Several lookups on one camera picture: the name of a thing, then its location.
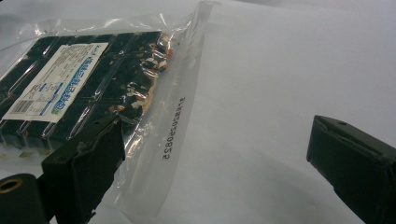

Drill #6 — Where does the clear packet of seaweed rolls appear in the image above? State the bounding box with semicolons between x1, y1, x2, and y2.
0;0;219;224

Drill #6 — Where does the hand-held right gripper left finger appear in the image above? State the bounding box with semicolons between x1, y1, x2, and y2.
41;115;126;224

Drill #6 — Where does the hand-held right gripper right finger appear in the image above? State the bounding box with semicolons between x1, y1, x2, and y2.
305;115;396;224

